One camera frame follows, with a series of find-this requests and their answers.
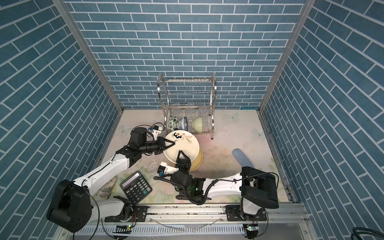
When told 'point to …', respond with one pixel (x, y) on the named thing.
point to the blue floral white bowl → (182, 124)
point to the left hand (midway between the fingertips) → (174, 144)
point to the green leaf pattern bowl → (173, 124)
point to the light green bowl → (197, 124)
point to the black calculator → (135, 187)
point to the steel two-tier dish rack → (188, 104)
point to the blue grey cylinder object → (241, 158)
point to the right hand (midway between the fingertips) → (180, 152)
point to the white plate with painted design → (184, 141)
